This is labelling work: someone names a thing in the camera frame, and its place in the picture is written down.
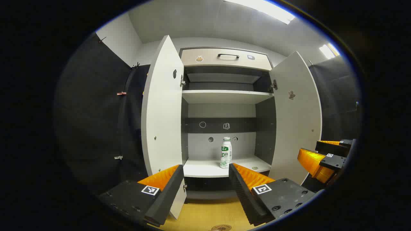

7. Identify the beige drawer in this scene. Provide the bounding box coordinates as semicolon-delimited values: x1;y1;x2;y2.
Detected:
180;48;273;71

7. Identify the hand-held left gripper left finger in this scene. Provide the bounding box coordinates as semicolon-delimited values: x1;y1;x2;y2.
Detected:
97;165;184;227

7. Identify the grey cabinet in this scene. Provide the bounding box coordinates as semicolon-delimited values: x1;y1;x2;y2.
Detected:
179;47;277;200

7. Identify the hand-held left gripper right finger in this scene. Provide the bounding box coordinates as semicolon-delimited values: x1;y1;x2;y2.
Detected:
229;163;317;227

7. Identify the small ceiling light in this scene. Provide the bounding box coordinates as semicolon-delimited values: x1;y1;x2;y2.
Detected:
319;43;340;60

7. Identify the black backdrop cloth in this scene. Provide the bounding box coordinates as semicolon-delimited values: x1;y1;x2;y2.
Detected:
310;56;363;141
55;32;151;194

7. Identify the white cabinet door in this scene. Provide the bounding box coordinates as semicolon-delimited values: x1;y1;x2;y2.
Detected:
268;51;322;185
141;35;187;220

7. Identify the white bottle with green label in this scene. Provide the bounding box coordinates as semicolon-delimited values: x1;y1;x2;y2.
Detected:
220;137;232;169

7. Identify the long ceiling light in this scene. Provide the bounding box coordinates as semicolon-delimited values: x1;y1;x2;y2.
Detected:
224;0;296;25

